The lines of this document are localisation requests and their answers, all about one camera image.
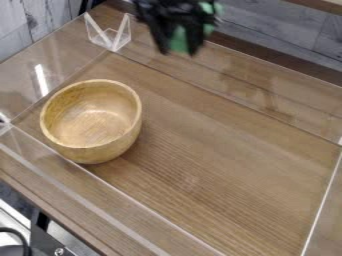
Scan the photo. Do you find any clear acrylic corner bracket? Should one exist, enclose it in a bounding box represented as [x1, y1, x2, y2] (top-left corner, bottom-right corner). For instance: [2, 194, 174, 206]
[84, 12, 131, 52]

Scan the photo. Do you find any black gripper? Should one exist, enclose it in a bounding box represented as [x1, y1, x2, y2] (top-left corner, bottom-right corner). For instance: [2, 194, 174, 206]
[133, 0, 218, 56]

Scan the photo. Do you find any black cable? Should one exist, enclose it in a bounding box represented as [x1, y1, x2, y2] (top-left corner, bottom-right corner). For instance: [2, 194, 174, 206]
[0, 227, 34, 256]

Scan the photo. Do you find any green rectangular stick block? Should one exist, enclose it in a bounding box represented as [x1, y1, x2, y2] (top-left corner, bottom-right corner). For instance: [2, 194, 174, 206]
[170, 2, 222, 56]

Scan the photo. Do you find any clear acrylic tray wall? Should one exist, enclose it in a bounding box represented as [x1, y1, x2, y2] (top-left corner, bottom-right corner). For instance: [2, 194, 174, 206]
[0, 19, 342, 256]

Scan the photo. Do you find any black table leg bracket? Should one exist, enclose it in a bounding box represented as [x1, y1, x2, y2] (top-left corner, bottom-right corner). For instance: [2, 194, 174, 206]
[30, 209, 76, 256]

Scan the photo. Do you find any wooden bowl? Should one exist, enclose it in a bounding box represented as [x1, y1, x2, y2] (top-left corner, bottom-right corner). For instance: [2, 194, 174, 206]
[40, 79, 142, 164]

